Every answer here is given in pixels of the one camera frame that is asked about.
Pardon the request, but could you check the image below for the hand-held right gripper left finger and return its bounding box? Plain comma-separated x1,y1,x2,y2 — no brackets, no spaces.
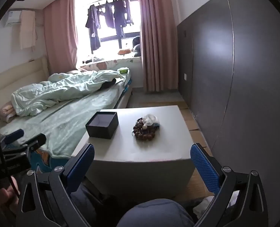
16,144,95,227

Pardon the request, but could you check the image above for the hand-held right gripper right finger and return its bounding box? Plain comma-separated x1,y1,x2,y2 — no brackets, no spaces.
190,143,269,227

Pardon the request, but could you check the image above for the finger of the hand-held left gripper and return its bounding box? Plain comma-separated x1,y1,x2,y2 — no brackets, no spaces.
3,133,47,158
3,129,25,145

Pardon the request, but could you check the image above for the black jewelry box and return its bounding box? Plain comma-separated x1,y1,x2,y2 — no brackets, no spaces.
85,112,119,139

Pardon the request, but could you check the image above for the pile of beaded bracelets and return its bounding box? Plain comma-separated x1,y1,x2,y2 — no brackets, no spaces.
132,114,160,141

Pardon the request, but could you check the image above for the person's left hand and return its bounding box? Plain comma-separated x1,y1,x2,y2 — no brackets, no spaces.
0,177,21,210

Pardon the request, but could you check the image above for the pink pillow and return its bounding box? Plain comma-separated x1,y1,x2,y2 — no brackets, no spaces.
0,103,15,121

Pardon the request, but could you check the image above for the person's left leg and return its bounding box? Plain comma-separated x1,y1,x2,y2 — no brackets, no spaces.
70,182,121,219

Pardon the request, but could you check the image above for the person's leg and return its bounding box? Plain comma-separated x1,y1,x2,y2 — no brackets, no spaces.
70,182,121,219
120,198,195,227

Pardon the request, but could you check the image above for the bed with green sheet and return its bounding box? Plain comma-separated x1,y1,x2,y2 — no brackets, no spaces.
0,56,133,180

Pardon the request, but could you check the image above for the white cloth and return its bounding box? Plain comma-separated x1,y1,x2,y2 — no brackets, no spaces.
193,191,236,216

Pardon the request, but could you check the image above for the white table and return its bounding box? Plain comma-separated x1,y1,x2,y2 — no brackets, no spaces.
71,105,202,197

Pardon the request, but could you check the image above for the light green quilt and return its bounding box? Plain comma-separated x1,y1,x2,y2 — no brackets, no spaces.
11,70,128,117

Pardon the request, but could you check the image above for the person's right leg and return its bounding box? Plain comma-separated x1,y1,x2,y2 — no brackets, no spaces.
120,198,195,227

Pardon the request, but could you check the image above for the black cloth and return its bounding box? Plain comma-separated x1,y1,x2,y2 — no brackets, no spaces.
100,79,117,90

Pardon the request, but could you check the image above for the dark grey wardrobe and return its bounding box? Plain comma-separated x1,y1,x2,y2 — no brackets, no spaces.
177,0,280,227

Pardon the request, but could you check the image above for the printed windowsill cushion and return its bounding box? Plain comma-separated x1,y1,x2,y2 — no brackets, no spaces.
80,57,142,73

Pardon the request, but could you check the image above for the cream hanging towel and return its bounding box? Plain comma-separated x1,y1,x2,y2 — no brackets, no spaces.
20,10,36,50

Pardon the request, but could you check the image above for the pink curtain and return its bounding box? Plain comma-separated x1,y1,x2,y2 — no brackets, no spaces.
43,0,80,75
137,0,179,93

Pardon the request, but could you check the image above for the window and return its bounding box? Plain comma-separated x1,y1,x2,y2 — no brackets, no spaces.
75,0,142,65

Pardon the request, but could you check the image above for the white air conditioner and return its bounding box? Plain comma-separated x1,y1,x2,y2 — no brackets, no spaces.
5,9,36,27

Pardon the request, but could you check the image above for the dark hanging garment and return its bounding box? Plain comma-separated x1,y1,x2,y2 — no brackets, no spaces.
85,4,102,51
114,0,127,39
104,1,116,29
125,0,134,26

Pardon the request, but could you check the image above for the dark soft toy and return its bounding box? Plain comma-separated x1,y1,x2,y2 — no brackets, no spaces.
132,36,141,57

